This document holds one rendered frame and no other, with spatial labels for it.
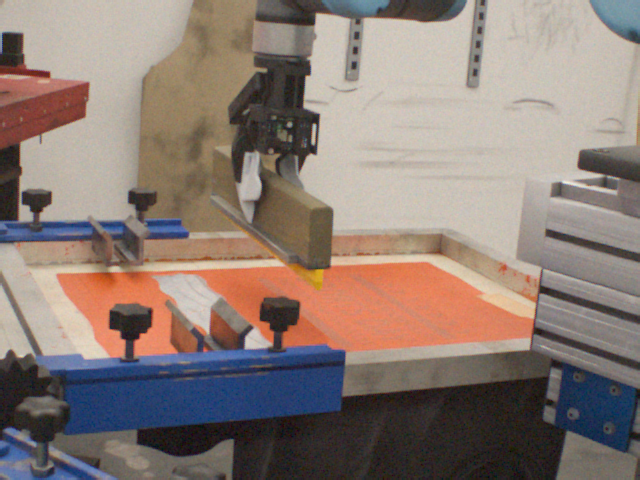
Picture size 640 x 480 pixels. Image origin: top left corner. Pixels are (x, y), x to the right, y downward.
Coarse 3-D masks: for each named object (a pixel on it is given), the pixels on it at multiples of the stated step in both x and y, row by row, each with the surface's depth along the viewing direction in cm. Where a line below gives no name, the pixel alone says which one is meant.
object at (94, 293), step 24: (360, 264) 171; (384, 264) 172; (408, 264) 174; (432, 264) 175; (72, 288) 145; (96, 288) 146; (120, 288) 147; (144, 288) 148; (216, 288) 151; (240, 288) 152; (408, 288) 160; (432, 288) 161; (456, 288) 162; (96, 312) 136; (168, 312) 139
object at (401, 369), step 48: (144, 240) 161; (192, 240) 164; (240, 240) 167; (336, 240) 174; (384, 240) 178; (432, 240) 182; (528, 288) 159; (48, 336) 116; (384, 384) 119; (432, 384) 121
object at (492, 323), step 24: (240, 312) 141; (456, 312) 150; (480, 312) 151; (504, 312) 152; (96, 336) 128; (144, 336) 129; (168, 336) 130; (264, 336) 133; (288, 336) 134; (312, 336) 135; (504, 336) 141; (528, 336) 142
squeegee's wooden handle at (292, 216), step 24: (216, 168) 152; (264, 168) 140; (216, 192) 153; (264, 192) 135; (288, 192) 129; (264, 216) 136; (288, 216) 128; (312, 216) 122; (288, 240) 129; (312, 240) 123; (312, 264) 124
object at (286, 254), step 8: (216, 200) 149; (224, 200) 150; (224, 208) 146; (232, 208) 146; (232, 216) 143; (240, 216) 142; (240, 224) 140; (248, 224) 138; (256, 224) 138; (248, 232) 138; (256, 232) 135; (264, 232) 135; (264, 240) 133; (272, 240) 132; (272, 248) 130; (280, 248) 129; (288, 248) 129; (280, 256) 128; (288, 256) 126; (296, 256) 126
